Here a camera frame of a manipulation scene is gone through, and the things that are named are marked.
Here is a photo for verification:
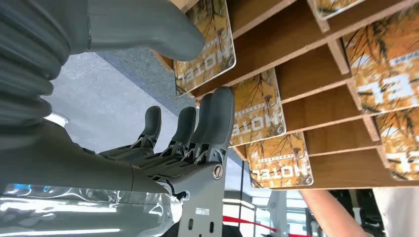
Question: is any orange hotel card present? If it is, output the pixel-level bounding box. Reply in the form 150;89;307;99
173;0;237;97
245;132;314;190
341;5;419;115
315;0;366;21
229;68;287;148
374;107;419;182

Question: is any wooden card rack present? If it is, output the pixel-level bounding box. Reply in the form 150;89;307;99
152;0;419;191

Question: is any person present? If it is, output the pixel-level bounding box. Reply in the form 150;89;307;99
372;187;419;237

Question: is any red barrier belt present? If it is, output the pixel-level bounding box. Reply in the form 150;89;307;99
222;215;312;237

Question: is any grey pillar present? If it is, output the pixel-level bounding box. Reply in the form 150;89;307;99
267;191;290;237

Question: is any clear plastic film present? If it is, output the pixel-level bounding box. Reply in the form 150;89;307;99
0;183;183;237

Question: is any ribbed grey right arm sleeve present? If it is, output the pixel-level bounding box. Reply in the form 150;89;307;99
0;0;71;128

